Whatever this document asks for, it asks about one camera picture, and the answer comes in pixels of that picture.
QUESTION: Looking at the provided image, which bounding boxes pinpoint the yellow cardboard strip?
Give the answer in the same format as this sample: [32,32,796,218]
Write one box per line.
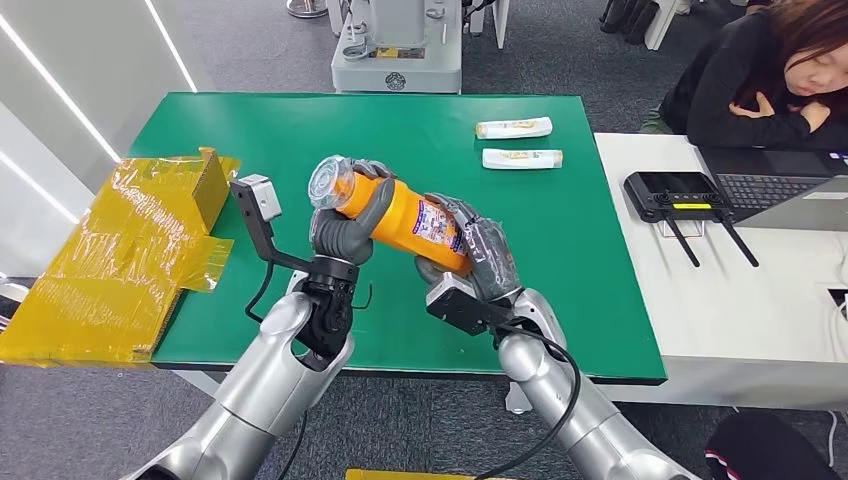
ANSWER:
[344,468,525,480]

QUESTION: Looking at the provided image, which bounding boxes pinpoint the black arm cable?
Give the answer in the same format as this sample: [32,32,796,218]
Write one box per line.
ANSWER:
[473,324,583,480]
[245,261,276,326]

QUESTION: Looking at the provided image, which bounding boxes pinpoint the person's left hand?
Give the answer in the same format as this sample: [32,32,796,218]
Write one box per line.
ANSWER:
[728,91,778,121]

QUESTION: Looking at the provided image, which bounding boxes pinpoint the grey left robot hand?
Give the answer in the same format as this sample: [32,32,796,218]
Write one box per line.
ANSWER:
[307,157,399,266]

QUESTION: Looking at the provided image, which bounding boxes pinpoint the yellow taped cardboard box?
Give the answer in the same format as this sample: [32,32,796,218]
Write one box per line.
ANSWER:
[0,146,242,369]

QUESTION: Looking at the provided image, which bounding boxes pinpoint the white table leg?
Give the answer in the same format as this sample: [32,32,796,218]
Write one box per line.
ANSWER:
[504,380,551,417]
[173,369,223,399]

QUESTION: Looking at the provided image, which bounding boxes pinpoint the orange bottle with clear cap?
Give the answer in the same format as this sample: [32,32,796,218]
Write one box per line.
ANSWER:
[307,155,475,276]

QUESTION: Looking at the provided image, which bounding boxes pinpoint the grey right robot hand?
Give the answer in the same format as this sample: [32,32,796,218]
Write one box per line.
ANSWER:
[415,192,525,306]

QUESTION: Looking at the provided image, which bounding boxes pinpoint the grey machine base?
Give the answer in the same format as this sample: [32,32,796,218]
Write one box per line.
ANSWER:
[331,0,464,94]

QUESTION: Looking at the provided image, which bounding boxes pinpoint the person's leg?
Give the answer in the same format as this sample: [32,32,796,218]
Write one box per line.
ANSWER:
[703,411,839,480]

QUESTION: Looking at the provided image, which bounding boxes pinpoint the metal chair base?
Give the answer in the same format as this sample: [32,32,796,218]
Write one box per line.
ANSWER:
[0,272,31,329]

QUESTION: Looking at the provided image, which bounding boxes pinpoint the black remote controller with antennas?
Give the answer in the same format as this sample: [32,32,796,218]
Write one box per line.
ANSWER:
[622,170,761,270]

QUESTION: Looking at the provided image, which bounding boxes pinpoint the clear controller stand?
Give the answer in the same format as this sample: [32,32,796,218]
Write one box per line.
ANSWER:
[655,217,707,240]

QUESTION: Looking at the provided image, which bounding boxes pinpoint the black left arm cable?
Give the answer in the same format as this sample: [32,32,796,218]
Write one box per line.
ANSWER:
[245,261,276,326]

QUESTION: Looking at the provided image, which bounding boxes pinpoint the chrome round stand base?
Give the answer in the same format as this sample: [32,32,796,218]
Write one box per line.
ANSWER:
[286,0,331,21]

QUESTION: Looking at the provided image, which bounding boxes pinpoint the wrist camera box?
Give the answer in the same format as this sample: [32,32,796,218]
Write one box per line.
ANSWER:
[425,271,515,338]
[229,174,314,273]

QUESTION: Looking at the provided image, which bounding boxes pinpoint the white furniture leg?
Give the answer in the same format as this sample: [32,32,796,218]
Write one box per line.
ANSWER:
[643,0,694,53]
[468,0,511,51]

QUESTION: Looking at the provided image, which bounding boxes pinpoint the person's hand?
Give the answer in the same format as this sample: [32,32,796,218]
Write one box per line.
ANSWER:
[728,91,778,121]
[798,101,833,134]

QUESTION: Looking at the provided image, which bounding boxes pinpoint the person's right hand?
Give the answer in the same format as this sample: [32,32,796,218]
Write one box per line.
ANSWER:
[798,101,833,134]

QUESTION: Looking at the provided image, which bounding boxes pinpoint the person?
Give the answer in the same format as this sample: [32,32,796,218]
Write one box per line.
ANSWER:
[639,0,848,152]

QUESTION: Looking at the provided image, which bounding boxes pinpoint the green table mat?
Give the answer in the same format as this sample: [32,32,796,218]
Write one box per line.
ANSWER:
[129,92,668,386]

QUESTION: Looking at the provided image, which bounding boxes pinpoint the black bags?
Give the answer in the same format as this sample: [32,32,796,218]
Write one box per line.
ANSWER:
[599,0,662,48]

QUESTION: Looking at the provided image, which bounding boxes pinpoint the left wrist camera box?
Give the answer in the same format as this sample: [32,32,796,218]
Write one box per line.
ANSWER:
[229,174,314,273]

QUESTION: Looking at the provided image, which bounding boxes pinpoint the white cable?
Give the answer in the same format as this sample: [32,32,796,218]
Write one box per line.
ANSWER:
[821,291,848,391]

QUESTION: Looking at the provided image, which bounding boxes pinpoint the white desk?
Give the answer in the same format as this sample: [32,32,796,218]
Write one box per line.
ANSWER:
[592,132,848,412]

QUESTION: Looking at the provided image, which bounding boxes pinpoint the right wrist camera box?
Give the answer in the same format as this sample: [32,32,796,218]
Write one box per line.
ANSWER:
[425,271,515,338]

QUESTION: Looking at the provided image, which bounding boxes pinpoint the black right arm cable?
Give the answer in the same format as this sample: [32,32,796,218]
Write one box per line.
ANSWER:
[473,324,583,480]

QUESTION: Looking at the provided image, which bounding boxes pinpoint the white tube with yellow print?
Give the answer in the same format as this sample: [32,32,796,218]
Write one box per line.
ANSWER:
[481,148,565,172]
[474,117,554,141]

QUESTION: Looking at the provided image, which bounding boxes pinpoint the grey laptop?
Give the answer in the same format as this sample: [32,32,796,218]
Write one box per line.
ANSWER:
[698,146,848,233]

